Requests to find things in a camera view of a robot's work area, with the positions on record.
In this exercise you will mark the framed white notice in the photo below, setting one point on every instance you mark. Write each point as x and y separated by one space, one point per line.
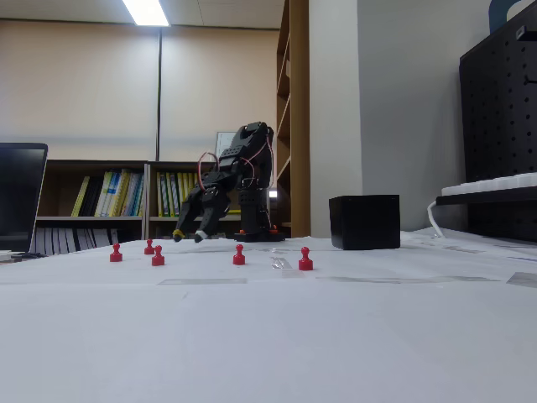
221 142

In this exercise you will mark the tall wooden bookshelf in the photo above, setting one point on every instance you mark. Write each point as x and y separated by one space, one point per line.
300 63

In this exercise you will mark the low wooden bookshelf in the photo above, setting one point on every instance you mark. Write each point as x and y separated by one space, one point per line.
96 163
176 165

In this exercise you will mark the black box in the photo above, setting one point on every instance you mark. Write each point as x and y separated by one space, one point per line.
365 222

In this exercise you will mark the black laptop screen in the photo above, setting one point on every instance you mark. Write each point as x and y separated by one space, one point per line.
17 197

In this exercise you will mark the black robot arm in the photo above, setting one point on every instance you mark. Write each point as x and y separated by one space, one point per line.
253 201

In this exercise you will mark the blue chair back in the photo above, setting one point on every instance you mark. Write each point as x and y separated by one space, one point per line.
497 12

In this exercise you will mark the red pawn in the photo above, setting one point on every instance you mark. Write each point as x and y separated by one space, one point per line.
306 262
149 248
157 258
116 254
238 257

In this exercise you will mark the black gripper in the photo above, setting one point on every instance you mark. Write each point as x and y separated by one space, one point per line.
204 203

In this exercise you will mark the slanted yellow book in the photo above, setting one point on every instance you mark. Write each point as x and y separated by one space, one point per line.
80 196

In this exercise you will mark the wide yellow binder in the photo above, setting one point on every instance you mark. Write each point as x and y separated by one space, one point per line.
197 180

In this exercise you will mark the long clear tape strip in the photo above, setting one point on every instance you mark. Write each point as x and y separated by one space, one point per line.
398 279

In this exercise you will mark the black vertical pole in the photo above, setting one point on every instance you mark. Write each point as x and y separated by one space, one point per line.
159 84

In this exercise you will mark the ceiling light panel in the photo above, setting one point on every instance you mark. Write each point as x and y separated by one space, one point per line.
144 10

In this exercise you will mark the black pegboard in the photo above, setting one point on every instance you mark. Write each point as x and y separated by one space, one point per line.
495 105

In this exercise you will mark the white keyboard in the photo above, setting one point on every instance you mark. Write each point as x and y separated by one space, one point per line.
495 183

